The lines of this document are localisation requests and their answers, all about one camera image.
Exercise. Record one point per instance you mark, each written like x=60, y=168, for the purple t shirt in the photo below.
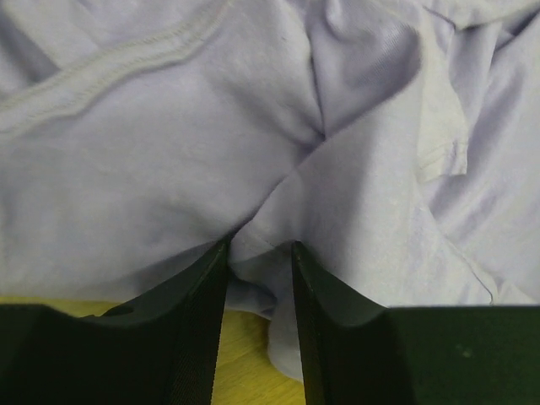
x=399, y=140

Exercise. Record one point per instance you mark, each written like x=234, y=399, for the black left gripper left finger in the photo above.
x=159, y=348

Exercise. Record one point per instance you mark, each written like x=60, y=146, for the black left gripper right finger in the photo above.
x=354, y=351

